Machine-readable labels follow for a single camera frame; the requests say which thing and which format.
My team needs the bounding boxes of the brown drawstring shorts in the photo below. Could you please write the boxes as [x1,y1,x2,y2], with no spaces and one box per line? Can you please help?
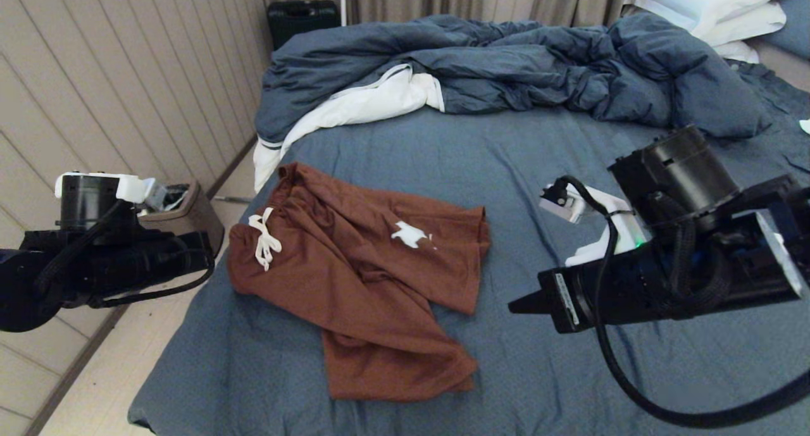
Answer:
[227,162,491,402]

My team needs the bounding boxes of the bronze trash bin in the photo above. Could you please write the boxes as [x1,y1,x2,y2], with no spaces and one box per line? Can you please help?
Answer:
[136,182,225,258]

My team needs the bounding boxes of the black bin liner bag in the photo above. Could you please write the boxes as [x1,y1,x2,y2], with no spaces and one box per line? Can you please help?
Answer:
[152,184,190,212]

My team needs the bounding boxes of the blue bed sheet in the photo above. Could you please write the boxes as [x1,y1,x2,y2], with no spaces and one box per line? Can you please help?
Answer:
[128,61,810,436]

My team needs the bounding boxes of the beige headboard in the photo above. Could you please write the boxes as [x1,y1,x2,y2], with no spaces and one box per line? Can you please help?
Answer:
[745,40,810,94]

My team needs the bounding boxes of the crumpled blue duvet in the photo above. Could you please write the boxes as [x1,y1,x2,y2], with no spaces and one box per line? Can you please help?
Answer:
[256,12,771,149]

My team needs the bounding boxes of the black suitcase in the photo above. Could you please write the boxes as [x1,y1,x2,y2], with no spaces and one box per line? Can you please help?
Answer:
[266,1,340,51]

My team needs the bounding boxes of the blue pillow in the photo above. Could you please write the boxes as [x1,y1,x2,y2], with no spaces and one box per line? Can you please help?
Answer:
[761,0,810,62]

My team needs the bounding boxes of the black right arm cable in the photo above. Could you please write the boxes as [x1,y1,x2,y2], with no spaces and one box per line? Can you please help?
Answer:
[557,175,810,429]

